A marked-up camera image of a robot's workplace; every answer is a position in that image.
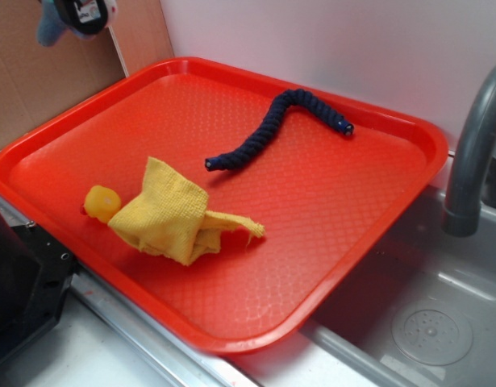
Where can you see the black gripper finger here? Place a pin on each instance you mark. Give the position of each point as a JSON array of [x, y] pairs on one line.
[[85, 17]]

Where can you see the gray plush mouse toy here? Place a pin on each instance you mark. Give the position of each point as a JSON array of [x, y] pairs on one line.
[[51, 28]]

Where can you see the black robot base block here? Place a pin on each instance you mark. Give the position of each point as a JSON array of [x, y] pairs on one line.
[[35, 274]]

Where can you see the brown cardboard panel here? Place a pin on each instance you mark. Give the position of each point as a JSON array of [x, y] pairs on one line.
[[38, 83]]

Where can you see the yellow rubber duck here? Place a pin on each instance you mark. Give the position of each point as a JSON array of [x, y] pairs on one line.
[[101, 203]]

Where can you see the yellow cloth rag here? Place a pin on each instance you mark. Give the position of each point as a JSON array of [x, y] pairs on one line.
[[170, 218]]

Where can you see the red plastic tray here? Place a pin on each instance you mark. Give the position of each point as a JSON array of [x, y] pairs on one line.
[[323, 198]]

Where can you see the gray plastic faucet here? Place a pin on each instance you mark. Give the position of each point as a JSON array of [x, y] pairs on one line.
[[472, 180]]

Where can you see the gray toy sink basin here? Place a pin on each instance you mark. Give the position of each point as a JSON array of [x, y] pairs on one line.
[[418, 310]]

